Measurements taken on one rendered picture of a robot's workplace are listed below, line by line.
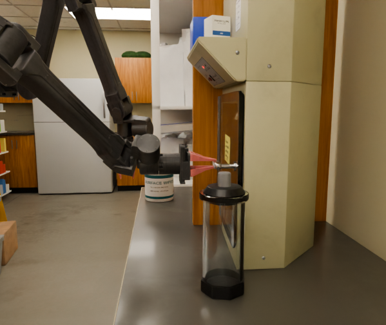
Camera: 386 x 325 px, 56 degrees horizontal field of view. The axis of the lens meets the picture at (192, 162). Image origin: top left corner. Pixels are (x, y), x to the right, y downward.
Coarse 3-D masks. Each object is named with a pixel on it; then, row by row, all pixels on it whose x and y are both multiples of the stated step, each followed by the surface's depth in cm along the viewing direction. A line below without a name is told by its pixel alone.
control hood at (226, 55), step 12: (192, 48) 96; (204, 48) 83; (216, 48) 83; (228, 48) 83; (240, 48) 84; (192, 60) 107; (216, 60) 84; (228, 60) 84; (240, 60) 84; (228, 72) 85; (240, 72) 84; (228, 84) 97
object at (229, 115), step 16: (224, 96) 106; (240, 96) 86; (224, 112) 107; (240, 112) 87; (224, 128) 107; (240, 128) 87; (224, 144) 107; (240, 144) 88; (224, 160) 108; (240, 160) 88; (240, 176) 89
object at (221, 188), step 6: (222, 174) 77; (228, 174) 77; (222, 180) 77; (228, 180) 77; (210, 186) 78; (216, 186) 78; (222, 186) 77; (228, 186) 77; (234, 186) 78; (240, 186) 78; (204, 192) 78; (210, 192) 76; (216, 192) 75; (222, 192) 75; (228, 192) 75; (234, 192) 75; (240, 192) 76
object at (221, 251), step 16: (208, 208) 76; (224, 208) 75; (240, 208) 76; (208, 224) 77; (224, 224) 75; (240, 224) 77; (208, 240) 77; (224, 240) 76; (240, 240) 77; (208, 256) 78; (224, 256) 76; (240, 256) 78; (208, 272) 78; (224, 272) 77
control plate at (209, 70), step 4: (200, 60) 97; (204, 60) 93; (196, 64) 108; (200, 64) 102; (208, 64) 94; (200, 68) 107; (204, 68) 102; (208, 68) 98; (212, 68) 94; (204, 72) 107; (208, 72) 102; (212, 72) 98; (216, 72) 94; (208, 76) 107; (212, 76) 102; (216, 76) 98; (208, 80) 112; (212, 80) 107; (216, 80) 102; (220, 80) 97; (216, 84) 108
